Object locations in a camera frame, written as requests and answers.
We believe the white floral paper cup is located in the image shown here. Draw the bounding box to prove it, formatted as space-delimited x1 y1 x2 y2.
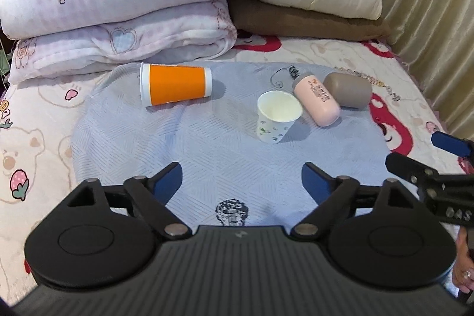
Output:
256 91 303 144

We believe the taupe grey cup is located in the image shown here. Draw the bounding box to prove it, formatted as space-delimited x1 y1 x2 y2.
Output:
323 72 372 109

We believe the orange white cup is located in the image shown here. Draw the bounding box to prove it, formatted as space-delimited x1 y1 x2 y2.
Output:
139 63 213 108

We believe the person's right hand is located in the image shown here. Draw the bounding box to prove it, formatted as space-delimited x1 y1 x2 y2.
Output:
451 227 474 293

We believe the beige curtain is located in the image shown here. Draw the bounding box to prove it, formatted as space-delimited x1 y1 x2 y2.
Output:
384 0 473 139

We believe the cartoon bear bed sheet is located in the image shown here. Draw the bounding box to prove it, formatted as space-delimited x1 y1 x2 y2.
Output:
1 33 473 305

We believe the pink bottle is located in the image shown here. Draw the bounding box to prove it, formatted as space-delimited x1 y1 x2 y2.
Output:
292 73 341 128

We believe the light blue mat cloth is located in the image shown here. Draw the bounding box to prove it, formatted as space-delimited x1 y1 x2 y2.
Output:
71 62 413 227

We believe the brown folded blanket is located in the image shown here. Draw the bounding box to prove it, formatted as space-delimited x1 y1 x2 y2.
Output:
227 0 390 42

